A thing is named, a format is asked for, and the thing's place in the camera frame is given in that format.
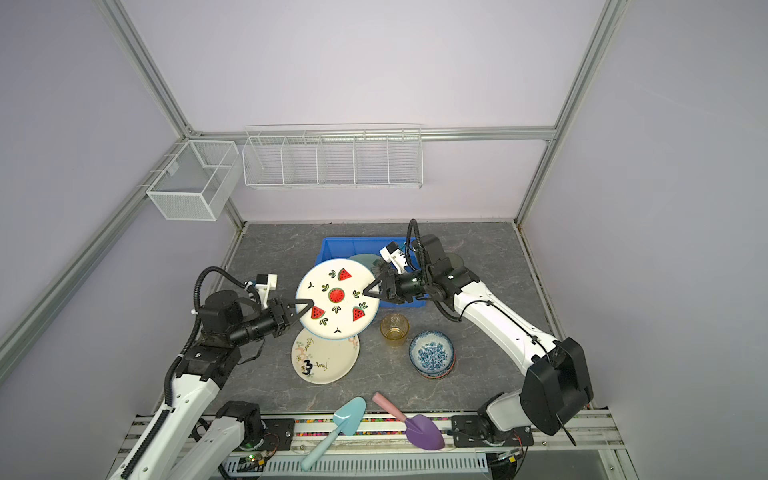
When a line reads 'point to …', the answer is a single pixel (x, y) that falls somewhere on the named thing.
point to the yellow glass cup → (394, 328)
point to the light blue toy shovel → (347, 418)
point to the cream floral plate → (323, 361)
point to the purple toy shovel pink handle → (420, 430)
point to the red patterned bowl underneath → (431, 375)
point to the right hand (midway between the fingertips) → (367, 297)
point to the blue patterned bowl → (431, 352)
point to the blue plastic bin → (331, 248)
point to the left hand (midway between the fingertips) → (312, 308)
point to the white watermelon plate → (341, 309)
